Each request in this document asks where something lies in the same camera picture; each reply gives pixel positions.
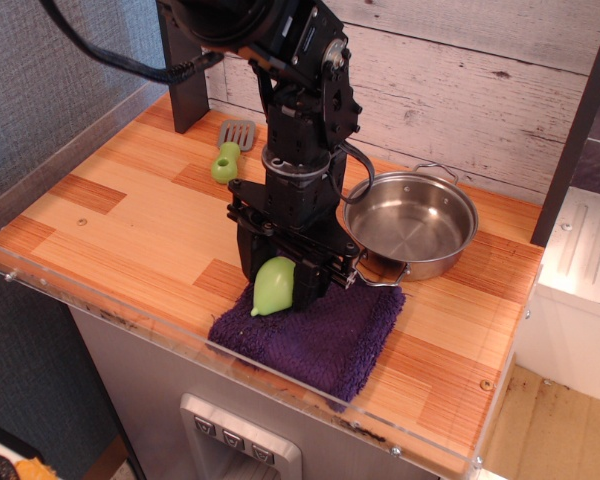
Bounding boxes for clear acrylic guard rail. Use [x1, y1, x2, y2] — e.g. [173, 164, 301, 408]
[0, 84, 542, 479]

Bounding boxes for green handled grey spatula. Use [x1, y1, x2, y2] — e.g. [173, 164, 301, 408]
[210, 120, 256, 185]

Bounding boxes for purple folded towel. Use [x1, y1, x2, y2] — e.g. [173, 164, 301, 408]
[208, 282, 406, 413]

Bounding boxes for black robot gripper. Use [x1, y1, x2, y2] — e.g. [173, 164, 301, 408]
[228, 159, 360, 311]

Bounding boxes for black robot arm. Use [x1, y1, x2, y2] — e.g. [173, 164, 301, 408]
[167, 1, 361, 310]

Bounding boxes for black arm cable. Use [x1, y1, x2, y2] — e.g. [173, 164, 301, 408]
[37, 0, 226, 85]

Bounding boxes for yellow object bottom left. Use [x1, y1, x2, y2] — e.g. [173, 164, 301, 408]
[14, 458, 59, 480]

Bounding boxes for green toy pear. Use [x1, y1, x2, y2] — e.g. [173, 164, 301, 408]
[251, 256, 295, 317]

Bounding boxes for metal bowl with handles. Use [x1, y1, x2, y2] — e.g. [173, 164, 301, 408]
[343, 163, 479, 287]

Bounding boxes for dark left shelf post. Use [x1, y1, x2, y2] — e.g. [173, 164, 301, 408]
[156, 1, 209, 134]

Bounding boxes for grey toy fridge cabinet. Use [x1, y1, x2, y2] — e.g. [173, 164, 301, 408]
[70, 308, 432, 479]

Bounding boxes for dark shelf post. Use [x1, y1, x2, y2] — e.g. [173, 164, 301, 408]
[531, 0, 600, 247]
[156, 1, 209, 134]

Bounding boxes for dark right shelf post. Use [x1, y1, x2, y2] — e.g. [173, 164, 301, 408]
[531, 0, 600, 247]

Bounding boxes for white toy sink unit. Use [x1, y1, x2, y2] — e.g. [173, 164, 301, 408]
[514, 188, 600, 400]

